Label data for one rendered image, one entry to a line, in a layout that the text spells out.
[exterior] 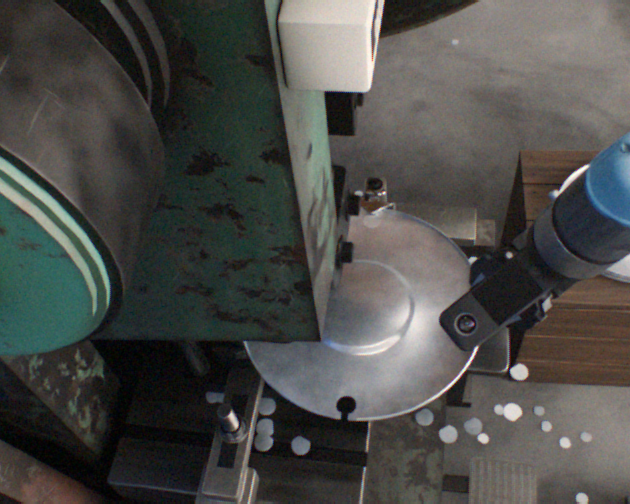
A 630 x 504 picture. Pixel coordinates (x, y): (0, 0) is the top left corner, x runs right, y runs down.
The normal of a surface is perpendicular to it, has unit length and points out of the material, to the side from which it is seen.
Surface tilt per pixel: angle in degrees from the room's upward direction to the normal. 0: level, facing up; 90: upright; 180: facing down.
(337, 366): 0
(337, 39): 90
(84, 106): 64
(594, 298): 0
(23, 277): 90
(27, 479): 73
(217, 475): 0
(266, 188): 90
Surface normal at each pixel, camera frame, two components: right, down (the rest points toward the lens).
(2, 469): 0.92, -0.09
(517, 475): -0.08, -0.57
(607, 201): -0.90, 0.34
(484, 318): -0.24, -0.02
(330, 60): -0.15, 0.82
